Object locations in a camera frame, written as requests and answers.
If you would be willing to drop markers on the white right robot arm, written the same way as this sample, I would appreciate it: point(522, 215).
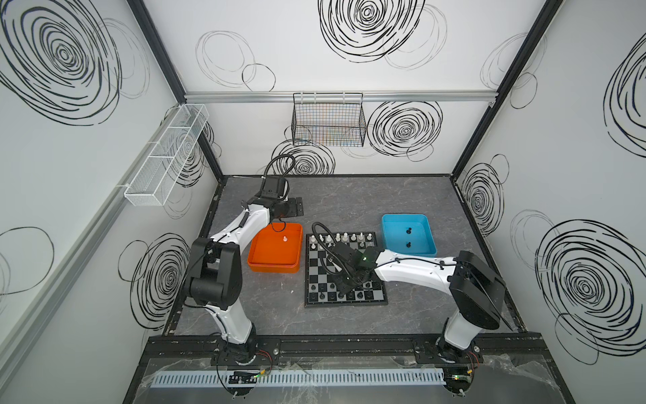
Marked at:
point(478, 291)

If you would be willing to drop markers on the black vertical frame post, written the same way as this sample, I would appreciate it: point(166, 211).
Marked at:
point(163, 60)

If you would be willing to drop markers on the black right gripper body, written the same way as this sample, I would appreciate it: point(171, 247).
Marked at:
point(341, 255)

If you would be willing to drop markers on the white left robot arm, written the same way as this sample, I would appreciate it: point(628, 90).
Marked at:
point(213, 279)

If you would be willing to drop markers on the white mesh shelf basket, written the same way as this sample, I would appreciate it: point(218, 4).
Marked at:
point(180, 131)

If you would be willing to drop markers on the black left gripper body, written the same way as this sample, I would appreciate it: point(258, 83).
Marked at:
point(293, 207)

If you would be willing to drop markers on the black wire basket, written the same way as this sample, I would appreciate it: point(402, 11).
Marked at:
point(329, 124)

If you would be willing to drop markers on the blue plastic tray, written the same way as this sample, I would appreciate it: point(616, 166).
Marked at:
point(398, 229)

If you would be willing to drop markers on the aluminium wall rail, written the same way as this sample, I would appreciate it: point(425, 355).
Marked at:
point(488, 96)

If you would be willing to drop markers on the black and white chessboard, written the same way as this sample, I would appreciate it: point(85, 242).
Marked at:
point(322, 291)

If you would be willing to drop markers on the orange plastic tray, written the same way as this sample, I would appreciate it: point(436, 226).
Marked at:
point(270, 254)

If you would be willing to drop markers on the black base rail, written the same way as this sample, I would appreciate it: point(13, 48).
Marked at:
point(271, 350)

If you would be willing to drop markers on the white slotted cable duct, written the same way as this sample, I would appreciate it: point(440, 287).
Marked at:
point(297, 377)

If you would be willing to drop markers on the black right frame post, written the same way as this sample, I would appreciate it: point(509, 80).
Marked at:
point(526, 50)

